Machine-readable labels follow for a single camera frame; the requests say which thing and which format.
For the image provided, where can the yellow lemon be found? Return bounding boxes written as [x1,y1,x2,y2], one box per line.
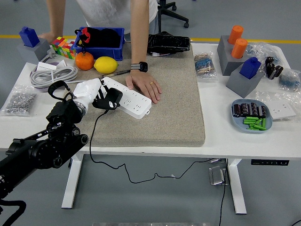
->
[93,56,119,74]

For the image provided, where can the silver metal floor box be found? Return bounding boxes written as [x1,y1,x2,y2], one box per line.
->
[208,165,230,186]

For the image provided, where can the clear bag of resistors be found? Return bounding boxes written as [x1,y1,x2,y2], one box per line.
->
[194,52,217,82]

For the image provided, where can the black smartwatch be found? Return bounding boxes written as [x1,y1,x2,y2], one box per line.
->
[130,61,148,73]

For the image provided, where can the blue-grey plate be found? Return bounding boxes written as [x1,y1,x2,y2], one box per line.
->
[230,98,273,134]

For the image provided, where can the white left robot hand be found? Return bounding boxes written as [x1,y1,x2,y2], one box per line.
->
[72,78,118,111]

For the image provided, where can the clear bag blue parts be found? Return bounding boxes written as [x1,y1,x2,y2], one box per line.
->
[246,41,283,71]

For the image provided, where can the small bag blue resistors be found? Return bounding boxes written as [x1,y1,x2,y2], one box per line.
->
[278,69,301,92]

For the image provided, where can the grey two-hole block holder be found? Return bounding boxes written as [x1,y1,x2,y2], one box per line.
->
[216,35,250,76]

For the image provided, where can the blue plastic bin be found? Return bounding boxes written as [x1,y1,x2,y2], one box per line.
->
[72,26,126,61]

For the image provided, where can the white table leg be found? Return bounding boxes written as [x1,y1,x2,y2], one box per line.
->
[226,159,247,215]
[61,154,85,210]

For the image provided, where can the black office chair base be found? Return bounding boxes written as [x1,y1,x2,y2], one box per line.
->
[157,0,190,36]

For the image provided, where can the black capacitor cluster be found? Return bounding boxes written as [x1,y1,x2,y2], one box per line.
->
[265,56,284,80]

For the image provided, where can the black silver pen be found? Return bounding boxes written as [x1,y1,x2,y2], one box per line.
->
[98,69,132,80]

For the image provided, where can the black plug adapter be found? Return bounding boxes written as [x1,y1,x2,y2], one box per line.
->
[103,87,124,110]

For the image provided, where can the orange fruit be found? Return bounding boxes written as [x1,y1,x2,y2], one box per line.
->
[75,51,95,71]

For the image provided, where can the black round cloth pouch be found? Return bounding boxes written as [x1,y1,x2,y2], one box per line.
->
[90,28,122,49]

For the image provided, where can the white power strip cable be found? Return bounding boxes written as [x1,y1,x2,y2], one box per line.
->
[29,48,85,89]

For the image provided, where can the person's right hand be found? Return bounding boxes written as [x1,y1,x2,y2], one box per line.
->
[38,32,59,44]

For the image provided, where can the black glossy tray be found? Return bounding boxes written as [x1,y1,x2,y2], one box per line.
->
[147,33,191,54]

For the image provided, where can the person's left hand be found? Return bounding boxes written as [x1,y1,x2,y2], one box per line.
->
[125,70,163,104]

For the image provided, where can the clear crinkled plastic bag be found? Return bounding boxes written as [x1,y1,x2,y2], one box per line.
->
[255,90,301,123]

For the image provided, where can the orange cylinder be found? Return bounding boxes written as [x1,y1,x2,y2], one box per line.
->
[231,38,248,59]
[228,25,245,45]

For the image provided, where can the blue bottle-shaped block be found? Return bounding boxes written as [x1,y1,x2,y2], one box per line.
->
[18,26,40,48]
[239,56,262,80]

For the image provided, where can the white power strip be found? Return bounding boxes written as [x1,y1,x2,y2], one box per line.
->
[100,76,152,119]

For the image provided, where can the black red strap pouch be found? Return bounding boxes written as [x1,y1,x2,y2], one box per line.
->
[74,27,91,54]

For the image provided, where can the colourful puzzle cube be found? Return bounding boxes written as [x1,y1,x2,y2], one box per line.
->
[50,36,77,59]

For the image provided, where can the white wall socket panel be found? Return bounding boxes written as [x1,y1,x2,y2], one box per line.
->
[269,100,297,120]

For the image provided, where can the black plug cord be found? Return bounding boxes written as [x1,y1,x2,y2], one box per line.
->
[89,108,212,184]

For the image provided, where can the small white connector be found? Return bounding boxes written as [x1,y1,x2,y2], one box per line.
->
[149,51,172,57]

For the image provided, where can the black floor cable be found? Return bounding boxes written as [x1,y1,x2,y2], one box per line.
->
[218,160,228,226]

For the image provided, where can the clear bag of screws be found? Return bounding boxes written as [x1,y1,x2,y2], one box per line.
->
[0,85,38,117]

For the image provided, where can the black table control panel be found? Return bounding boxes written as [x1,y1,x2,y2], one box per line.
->
[251,159,290,166]

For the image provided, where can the grey-brown mat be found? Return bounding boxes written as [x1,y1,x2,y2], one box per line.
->
[51,42,206,148]

